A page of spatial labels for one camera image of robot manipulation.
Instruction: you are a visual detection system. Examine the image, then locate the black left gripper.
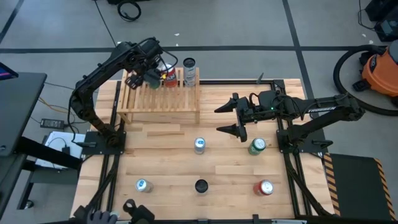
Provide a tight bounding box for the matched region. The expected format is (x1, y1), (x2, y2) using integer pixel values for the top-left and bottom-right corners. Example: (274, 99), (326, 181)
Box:
(124, 45), (163, 91)

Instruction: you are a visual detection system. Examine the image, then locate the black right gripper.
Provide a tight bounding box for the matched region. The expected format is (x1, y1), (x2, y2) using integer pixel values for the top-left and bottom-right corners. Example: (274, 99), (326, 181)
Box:
(213, 92), (282, 143)

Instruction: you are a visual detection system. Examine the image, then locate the green Sprite can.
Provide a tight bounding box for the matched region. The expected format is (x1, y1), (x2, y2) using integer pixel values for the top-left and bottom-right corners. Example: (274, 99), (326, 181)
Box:
(146, 73), (163, 91)
(248, 137), (267, 156)

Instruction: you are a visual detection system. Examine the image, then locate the red Fanta can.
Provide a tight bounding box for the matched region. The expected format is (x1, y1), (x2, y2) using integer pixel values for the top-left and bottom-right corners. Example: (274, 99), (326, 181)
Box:
(160, 63), (178, 88)
(252, 179), (275, 197)

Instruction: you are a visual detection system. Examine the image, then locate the silver Celsius Arctic Vibe can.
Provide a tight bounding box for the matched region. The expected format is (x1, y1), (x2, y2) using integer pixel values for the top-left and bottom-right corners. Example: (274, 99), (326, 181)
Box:
(195, 179), (210, 195)
(182, 57), (197, 88)

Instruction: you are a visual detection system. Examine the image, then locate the blue silver Red Bull can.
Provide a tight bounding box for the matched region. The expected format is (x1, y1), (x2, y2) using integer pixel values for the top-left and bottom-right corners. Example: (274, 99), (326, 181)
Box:
(193, 137), (206, 156)

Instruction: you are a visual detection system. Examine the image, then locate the wooden slatted shelf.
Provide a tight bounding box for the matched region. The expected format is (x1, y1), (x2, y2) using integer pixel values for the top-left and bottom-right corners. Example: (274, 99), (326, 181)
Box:
(116, 67), (201, 125)

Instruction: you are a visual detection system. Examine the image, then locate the black power adapter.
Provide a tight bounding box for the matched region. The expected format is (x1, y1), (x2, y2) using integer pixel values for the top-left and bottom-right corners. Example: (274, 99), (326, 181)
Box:
(39, 117), (65, 129)

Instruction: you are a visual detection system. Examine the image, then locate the silver light-blue Red Bull can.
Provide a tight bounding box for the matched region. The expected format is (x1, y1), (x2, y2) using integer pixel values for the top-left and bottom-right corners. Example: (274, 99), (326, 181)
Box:
(134, 178), (154, 194)

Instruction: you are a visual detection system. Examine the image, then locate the black desk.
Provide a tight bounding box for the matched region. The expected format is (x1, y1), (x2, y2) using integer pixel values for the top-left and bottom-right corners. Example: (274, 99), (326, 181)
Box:
(0, 72), (83, 218)

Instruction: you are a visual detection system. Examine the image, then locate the dark computer screen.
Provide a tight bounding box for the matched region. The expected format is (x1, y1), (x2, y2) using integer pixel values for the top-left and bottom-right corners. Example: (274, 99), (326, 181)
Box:
(0, 61), (19, 81)

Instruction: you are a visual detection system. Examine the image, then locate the black mat with striped edges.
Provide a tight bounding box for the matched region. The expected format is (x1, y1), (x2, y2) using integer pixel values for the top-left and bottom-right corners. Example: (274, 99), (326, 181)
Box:
(323, 152), (398, 222)

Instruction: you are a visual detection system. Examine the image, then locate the person's hand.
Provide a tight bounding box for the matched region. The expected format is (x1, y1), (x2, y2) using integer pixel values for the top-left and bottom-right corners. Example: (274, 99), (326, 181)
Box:
(86, 210), (118, 224)

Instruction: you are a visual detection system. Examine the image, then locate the orange shop vacuum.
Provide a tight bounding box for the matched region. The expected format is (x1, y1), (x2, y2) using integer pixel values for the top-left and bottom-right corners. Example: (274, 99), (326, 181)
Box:
(333, 44), (398, 118)
(353, 39), (398, 106)

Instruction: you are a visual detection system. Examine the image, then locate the black equipment case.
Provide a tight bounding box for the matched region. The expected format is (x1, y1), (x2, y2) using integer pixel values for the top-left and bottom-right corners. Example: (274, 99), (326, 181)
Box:
(365, 0), (398, 43)

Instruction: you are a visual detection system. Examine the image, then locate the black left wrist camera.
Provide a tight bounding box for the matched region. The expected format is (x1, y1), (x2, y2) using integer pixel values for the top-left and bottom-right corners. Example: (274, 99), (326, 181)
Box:
(141, 37), (163, 60)

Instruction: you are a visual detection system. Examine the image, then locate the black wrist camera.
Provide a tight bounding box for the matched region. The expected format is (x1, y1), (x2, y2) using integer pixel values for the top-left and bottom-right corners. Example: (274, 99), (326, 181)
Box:
(257, 90), (280, 110)
(141, 37), (163, 60)

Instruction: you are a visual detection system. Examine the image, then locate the black aluminium table frame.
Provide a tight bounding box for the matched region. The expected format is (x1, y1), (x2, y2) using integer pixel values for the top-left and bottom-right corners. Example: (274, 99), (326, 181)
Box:
(74, 79), (335, 224)

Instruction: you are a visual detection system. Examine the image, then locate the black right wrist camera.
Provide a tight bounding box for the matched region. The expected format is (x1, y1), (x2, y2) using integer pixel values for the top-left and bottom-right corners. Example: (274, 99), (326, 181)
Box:
(257, 90), (280, 110)

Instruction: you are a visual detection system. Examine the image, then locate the coiled black cable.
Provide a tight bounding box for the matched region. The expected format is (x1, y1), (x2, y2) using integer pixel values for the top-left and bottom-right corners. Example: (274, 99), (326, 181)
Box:
(116, 0), (142, 22)

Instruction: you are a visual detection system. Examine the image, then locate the long black floor cable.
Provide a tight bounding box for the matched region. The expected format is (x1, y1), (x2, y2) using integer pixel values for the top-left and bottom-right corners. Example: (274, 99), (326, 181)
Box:
(93, 0), (121, 47)

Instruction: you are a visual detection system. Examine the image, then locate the yellow floor cable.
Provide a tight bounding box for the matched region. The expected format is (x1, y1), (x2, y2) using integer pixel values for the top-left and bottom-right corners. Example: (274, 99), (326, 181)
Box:
(37, 96), (75, 116)

